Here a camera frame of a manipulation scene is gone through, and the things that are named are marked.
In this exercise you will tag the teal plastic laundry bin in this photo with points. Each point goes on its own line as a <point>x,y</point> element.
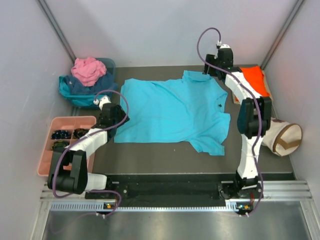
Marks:
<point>110,65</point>

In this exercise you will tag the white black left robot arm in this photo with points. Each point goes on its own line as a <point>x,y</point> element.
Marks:
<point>68,173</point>

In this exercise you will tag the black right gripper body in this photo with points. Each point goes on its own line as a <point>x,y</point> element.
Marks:
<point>211,71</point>

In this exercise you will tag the teal t shirt in bin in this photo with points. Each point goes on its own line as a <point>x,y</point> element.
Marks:
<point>81,101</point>

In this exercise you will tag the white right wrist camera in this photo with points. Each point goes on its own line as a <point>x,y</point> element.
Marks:
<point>220,46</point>

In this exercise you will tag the dark blue t shirt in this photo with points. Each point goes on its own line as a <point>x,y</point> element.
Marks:
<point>76,87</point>

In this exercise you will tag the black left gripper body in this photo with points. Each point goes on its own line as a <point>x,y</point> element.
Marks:
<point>120,114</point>

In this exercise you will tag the pink compartment tray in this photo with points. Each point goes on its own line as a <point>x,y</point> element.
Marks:
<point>69,123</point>

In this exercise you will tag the dark hair tie blue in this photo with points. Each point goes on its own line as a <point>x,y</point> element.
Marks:
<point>61,135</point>

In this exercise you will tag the pink t shirt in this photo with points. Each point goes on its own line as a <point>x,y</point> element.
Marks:
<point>88,70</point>

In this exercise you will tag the dark hair tie green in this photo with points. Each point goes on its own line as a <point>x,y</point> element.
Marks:
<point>59,144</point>

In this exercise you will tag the folded orange t shirt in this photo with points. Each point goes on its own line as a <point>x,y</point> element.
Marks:
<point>256,81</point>

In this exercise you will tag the light blue t shirt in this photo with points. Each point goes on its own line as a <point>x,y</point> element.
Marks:
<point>190,109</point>

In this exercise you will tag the grey slotted cable duct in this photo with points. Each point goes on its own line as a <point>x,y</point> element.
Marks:
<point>107,207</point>

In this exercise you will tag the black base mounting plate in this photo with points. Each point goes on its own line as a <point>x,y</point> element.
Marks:
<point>173,190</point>

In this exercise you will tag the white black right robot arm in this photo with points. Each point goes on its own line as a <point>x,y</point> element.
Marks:
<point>253,121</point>

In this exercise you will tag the cream canvas drawstring bag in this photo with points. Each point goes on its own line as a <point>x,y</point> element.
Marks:
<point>282,138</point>

